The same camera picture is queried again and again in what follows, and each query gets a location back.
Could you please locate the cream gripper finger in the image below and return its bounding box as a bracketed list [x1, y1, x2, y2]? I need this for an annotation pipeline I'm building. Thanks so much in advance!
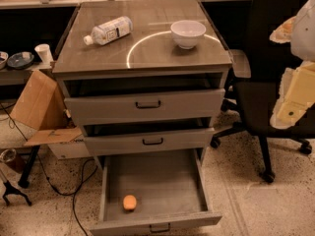
[270, 62, 315, 129]

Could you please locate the orange fruit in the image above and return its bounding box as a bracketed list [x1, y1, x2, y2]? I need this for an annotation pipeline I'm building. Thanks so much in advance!
[123, 195, 137, 210]

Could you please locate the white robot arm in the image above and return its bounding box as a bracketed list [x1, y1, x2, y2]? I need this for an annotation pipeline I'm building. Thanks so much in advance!
[270, 0, 315, 129]

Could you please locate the grey middle drawer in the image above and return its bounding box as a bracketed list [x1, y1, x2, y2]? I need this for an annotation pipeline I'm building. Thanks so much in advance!
[85, 118, 214, 155]

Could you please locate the grey drawer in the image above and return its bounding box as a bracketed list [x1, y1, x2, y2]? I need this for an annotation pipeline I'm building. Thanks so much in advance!
[64, 77, 224, 126]
[91, 149, 221, 236]
[85, 118, 214, 155]

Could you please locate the grey top drawer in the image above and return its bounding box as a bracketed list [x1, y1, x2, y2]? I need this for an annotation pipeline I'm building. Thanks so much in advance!
[64, 77, 224, 126]

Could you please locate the grey drawer cabinet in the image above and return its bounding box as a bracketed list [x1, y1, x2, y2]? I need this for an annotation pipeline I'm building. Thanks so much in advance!
[52, 0, 233, 162]

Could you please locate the grey bottom drawer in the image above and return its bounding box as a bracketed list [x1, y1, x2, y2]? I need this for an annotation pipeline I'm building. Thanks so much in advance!
[91, 149, 221, 236]

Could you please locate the black office chair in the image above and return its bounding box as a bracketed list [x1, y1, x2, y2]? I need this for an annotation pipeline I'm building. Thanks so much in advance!
[211, 0, 315, 183]

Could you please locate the white ceramic bowl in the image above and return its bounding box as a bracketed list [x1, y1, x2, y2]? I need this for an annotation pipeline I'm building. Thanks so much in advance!
[170, 20, 206, 49]

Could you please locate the white plastic bottle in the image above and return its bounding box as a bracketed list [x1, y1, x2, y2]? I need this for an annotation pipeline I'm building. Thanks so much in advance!
[84, 16, 133, 45]

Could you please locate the brown cardboard box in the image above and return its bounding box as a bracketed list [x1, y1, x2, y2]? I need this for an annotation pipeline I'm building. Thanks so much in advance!
[10, 71, 90, 159]

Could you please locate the white paper cup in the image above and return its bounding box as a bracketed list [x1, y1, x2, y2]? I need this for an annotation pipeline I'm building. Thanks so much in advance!
[34, 43, 53, 64]

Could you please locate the dark blue plate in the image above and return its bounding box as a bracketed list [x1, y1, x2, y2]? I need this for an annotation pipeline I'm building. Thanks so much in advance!
[7, 51, 34, 70]

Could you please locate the low grey side shelf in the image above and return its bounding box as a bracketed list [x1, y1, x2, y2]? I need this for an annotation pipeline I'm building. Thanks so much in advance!
[0, 62, 54, 86]

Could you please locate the black table leg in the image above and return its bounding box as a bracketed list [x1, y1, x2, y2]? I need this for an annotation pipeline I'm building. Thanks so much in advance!
[18, 146, 39, 189]

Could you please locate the white bowl at left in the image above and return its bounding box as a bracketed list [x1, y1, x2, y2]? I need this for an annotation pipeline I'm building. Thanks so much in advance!
[0, 51, 8, 70]

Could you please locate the black tripod stand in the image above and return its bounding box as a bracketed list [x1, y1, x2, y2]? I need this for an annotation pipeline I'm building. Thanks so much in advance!
[0, 169, 32, 206]

